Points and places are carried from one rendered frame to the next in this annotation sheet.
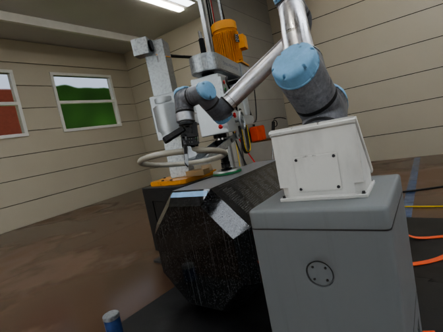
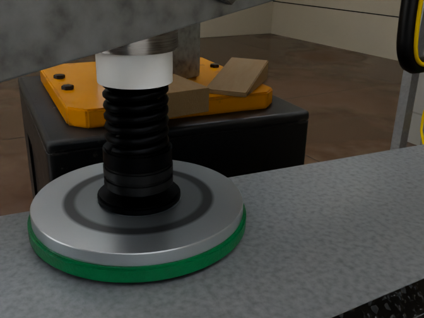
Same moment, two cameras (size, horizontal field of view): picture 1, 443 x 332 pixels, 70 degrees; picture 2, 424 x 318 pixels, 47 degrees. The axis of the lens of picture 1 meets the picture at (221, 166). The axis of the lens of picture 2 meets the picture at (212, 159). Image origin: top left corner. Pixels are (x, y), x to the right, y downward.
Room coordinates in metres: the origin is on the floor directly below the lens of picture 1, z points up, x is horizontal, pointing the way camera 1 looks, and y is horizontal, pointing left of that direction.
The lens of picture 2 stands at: (1.97, -0.29, 1.06)
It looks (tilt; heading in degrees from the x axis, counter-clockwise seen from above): 22 degrees down; 24
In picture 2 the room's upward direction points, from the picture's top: 1 degrees clockwise
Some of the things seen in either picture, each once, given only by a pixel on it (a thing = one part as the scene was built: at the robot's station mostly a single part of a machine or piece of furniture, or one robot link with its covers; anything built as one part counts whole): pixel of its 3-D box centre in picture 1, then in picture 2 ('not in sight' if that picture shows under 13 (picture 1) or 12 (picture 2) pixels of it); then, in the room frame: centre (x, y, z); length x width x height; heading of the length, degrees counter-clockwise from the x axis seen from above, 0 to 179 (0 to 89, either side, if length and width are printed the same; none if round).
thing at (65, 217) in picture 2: (227, 170); (139, 202); (2.36, -0.03, 0.83); 0.21 x 0.21 x 0.01
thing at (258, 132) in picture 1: (259, 132); not in sight; (5.58, -0.77, 1.00); 0.50 x 0.22 x 0.33; 145
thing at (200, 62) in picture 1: (222, 73); not in sight; (2.68, -0.16, 1.60); 0.96 x 0.25 x 0.17; 159
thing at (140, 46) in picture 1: (142, 47); not in sight; (2.94, 0.49, 2.00); 0.20 x 0.18 x 0.15; 49
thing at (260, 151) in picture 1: (278, 161); not in sight; (5.56, -1.01, 0.43); 1.30 x 0.62 x 0.86; 145
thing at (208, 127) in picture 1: (218, 108); not in sight; (2.43, -0.06, 1.30); 0.36 x 0.22 x 0.45; 159
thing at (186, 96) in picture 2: (198, 172); (163, 91); (2.85, 0.22, 0.81); 0.20 x 0.10 x 0.05; 57
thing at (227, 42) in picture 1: (228, 45); not in sight; (2.97, -0.28, 1.88); 0.31 x 0.28 x 0.40; 69
